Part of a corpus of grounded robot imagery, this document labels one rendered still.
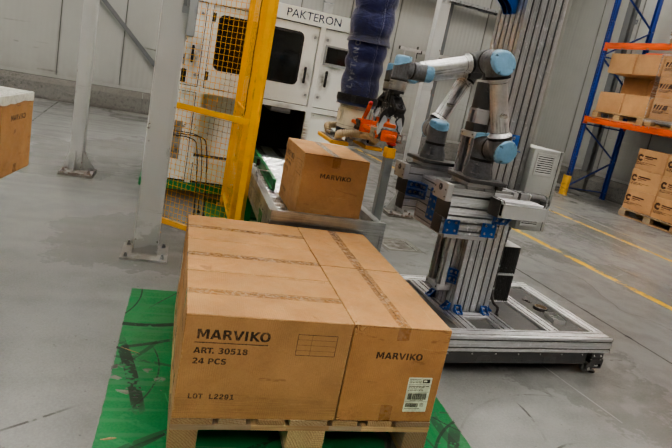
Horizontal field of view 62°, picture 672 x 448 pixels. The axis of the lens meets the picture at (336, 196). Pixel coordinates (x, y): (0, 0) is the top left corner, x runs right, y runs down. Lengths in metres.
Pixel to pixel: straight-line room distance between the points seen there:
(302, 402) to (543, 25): 2.23
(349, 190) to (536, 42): 1.30
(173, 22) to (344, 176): 1.43
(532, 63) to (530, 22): 0.21
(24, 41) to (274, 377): 10.35
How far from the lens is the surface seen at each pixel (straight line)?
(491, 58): 2.73
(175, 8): 3.74
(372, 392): 2.26
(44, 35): 11.87
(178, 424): 2.19
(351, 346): 2.13
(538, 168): 3.30
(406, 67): 2.52
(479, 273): 3.35
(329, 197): 3.31
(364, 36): 3.00
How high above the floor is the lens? 1.39
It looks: 12 degrees down
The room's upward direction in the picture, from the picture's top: 11 degrees clockwise
